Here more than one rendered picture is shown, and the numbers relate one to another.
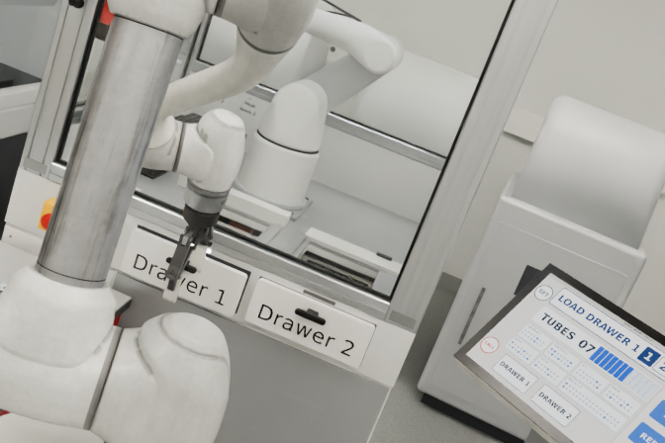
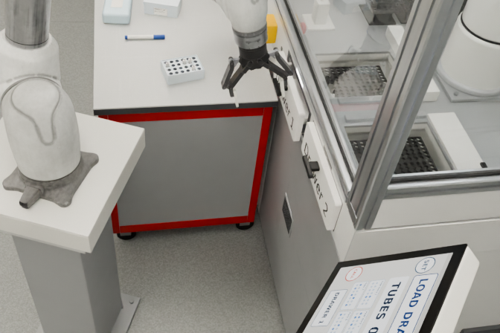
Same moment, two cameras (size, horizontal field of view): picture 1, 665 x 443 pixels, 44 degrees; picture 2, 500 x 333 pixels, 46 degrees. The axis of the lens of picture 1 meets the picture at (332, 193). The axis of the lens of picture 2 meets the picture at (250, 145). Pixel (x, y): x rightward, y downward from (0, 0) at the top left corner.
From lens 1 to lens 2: 1.59 m
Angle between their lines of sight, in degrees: 64
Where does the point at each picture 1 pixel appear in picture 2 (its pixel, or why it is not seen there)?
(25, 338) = not seen: outside the picture
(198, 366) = (10, 111)
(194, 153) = not seen: outside the picture
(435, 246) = (372, 157)
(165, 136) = not seen: outside the picture
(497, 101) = (423, 15)
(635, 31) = not seen: outside the picture
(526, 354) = (350, 302)
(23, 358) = not seen: outside the picture
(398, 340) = (348, 227)
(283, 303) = (311, 148)
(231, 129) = not seen: outside the picture
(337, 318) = (325, 180)
